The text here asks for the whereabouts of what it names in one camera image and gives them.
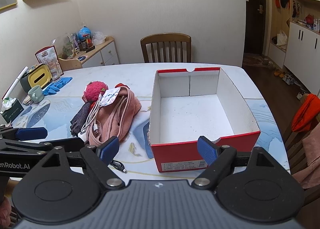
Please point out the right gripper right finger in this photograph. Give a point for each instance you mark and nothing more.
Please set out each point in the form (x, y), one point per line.
(220, 161)

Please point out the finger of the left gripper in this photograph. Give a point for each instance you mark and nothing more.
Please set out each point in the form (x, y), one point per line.
(13, 148)
(24, 134)

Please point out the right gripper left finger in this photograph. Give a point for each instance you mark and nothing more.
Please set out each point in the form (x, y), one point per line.
(96, 161)

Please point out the black dotted sock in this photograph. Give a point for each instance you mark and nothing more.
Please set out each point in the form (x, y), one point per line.
(79, 119)

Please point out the pink fleece cloth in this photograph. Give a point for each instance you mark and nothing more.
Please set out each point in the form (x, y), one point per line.
(114, 119)

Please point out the printed face mask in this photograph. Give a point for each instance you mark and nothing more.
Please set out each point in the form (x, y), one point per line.
(108, 97)

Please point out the red white shoe box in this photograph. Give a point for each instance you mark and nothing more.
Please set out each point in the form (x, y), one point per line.
(186, 105)

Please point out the dark green tissue box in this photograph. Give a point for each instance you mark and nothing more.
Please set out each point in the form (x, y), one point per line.
(11, 109)

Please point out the green mug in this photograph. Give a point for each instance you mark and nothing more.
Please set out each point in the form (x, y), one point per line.
(36, 94)

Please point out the blue rubber glove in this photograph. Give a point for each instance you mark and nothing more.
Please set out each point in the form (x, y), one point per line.
(55, 87)

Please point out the yellow green tissue box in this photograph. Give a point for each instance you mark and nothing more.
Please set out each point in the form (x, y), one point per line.
(40, 75)

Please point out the pink plush ball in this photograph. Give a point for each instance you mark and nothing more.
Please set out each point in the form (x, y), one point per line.
(93, 90)

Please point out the drinking glass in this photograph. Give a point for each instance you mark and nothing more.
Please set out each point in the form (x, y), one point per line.
(54, 71)

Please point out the red framed picture board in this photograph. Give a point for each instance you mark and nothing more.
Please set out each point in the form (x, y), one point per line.
(48, 55)

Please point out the small wooden child chair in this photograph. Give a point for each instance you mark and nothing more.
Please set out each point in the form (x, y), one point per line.
(69, 64)

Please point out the pink towel on chair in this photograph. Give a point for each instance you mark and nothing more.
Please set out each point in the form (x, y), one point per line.
(310, 176)

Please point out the red garment on chair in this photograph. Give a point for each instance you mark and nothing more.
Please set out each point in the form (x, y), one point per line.
(306, 114)

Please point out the white sideboard cabinet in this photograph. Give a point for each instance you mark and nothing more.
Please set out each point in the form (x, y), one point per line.
(104, 54)

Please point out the blue globe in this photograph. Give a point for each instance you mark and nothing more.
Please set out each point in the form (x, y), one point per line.
(83, 32)

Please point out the wooden chair far side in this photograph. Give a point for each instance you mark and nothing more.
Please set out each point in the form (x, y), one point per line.
(166, 47)

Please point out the white plastic bag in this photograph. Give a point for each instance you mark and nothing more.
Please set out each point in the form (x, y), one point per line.
(281, 38)

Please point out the white wall cabinet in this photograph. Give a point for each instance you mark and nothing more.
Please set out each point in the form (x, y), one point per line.
(299, 19)

